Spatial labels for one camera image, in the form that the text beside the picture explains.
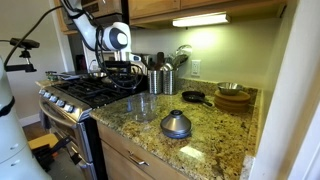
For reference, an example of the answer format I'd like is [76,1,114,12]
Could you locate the wooden wall cabinets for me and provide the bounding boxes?
[128,0,288,28]

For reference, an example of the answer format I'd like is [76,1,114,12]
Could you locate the small glass jar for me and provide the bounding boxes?
[45,70,60,83]

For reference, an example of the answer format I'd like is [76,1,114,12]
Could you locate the black camera on stand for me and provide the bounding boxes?
[0,37,41,74]

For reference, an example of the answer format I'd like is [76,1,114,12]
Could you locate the wooden spatula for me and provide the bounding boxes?
[155,51,165,71]

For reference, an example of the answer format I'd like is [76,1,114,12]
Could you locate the clear food processor chamber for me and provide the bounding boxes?
[126,92,158,124]

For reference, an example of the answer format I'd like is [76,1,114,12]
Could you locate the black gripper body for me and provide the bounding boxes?
[119,61,138,80]

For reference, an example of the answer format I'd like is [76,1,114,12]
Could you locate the metal drawer handle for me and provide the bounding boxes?
[127,151,150,167]

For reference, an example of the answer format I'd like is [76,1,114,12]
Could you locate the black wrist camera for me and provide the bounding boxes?
[104,60,132,70]

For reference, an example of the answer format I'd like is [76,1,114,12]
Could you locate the stainless gas stove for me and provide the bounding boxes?
[35,52,150,180]

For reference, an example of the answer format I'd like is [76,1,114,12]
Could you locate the yellow box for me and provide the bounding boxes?
[27,132,60,151]

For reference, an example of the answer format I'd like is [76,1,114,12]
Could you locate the small steel pan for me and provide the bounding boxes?
[87,71,108,81]

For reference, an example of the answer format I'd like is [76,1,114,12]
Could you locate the base cabinet with drawer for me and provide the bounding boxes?
[95,120,192,180]

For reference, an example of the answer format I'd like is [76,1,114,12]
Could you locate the black countertop appliance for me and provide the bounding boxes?
[75,54,89,73]

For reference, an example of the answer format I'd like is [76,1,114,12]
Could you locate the dark cooking spoon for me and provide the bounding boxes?
[139,53,150,71]

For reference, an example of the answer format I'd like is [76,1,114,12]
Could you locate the white wall outlet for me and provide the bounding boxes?
[190,59,202,78]

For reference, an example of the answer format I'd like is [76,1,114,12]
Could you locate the steel ladle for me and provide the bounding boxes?
[174,44,194,68]

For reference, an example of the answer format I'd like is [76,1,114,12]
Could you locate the steel mixing bowl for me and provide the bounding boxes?
[217,81,244,97]

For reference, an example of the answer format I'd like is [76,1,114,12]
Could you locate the under-cabinet light bar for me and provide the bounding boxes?
[171,11,231,29]

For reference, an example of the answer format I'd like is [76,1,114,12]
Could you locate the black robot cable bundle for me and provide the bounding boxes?
[2,0,145,92]

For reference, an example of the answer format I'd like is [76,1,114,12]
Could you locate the silver food processor lid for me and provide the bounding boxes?
[159,109,193,140]

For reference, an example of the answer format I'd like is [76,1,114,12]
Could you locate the perforated steel utensil holder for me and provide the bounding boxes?
[147,69,164,96]
[162,68,179,96]

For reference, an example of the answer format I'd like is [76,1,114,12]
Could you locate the small black skillet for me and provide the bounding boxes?
[181,90,214,108]

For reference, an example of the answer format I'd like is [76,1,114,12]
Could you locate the black floor stand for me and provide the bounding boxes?
[32,135,73,172]

